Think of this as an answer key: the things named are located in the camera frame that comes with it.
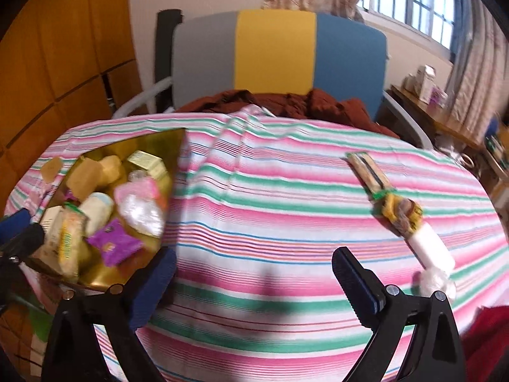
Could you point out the white box with label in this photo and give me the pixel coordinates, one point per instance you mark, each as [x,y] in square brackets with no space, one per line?
[424,83]

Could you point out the wooden desk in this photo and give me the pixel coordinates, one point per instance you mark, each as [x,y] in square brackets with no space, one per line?
[449,123]

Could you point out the striped tablecloth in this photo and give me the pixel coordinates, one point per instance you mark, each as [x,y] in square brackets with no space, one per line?
[278,191]

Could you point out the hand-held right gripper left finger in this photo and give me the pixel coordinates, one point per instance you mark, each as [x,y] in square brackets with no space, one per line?
[155,286]

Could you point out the dark red blanket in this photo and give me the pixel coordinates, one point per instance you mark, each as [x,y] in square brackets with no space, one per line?
[318,107]

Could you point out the grey yellow blue chair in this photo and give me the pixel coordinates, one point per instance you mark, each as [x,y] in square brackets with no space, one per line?
[274,47]

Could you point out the white lace curtain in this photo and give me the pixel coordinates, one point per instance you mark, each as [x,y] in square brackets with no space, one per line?
[477,59]

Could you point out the red cloth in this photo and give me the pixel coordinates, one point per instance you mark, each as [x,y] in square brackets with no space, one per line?
[487,342]

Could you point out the purple package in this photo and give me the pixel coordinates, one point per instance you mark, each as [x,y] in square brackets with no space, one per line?
[439,96]

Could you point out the white plastic bag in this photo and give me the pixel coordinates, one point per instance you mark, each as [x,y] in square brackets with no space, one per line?
[141,215]

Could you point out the yellow snack packet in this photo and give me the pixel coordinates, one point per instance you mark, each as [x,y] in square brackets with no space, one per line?
[71,242]

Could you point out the wooden wardrobe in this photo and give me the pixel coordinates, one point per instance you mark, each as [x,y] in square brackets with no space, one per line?
[59,67]

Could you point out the white plastic bottle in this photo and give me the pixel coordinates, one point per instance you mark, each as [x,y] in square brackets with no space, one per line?
[95,211]

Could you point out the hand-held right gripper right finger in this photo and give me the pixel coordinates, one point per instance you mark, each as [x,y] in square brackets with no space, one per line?
[356,286]

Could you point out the white foam roll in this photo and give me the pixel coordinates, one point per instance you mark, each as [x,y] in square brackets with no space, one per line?
[429,248]

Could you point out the purple snack packet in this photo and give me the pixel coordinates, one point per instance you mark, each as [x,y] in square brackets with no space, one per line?
[71,196]
[113,242]

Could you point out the barred window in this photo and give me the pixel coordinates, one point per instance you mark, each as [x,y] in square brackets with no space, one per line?
[409,4]

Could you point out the yellow green box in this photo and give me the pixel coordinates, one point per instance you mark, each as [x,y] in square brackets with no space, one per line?
[147,163]

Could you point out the yellow sponge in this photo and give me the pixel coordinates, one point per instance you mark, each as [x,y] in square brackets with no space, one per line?
[110,169]
[85,179]

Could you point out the yellow brown cloth bundle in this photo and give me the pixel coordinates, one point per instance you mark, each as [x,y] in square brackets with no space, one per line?
[401,211]

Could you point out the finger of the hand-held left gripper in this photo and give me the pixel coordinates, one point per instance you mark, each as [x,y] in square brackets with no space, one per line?
[16,227]

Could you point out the black padded pole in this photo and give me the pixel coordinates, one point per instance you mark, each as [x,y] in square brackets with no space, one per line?
[169,55]

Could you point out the gold tray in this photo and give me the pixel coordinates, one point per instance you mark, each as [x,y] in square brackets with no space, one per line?
[169,147]

